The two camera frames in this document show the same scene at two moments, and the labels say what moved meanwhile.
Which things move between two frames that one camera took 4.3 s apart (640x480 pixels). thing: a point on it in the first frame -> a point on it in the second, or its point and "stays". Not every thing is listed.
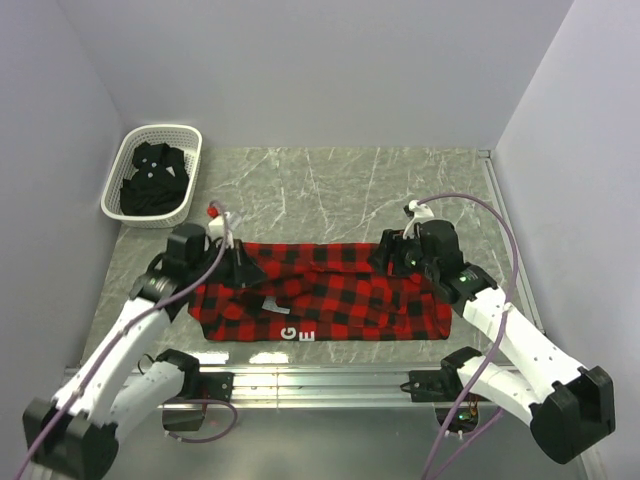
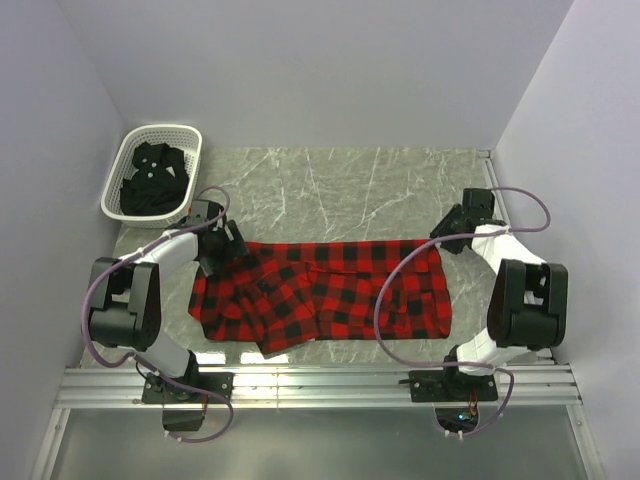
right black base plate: (435, 385) stays
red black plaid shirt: (322, 292) stays
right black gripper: (390, 246) -> (455, 213)
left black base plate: (218, 384) stays
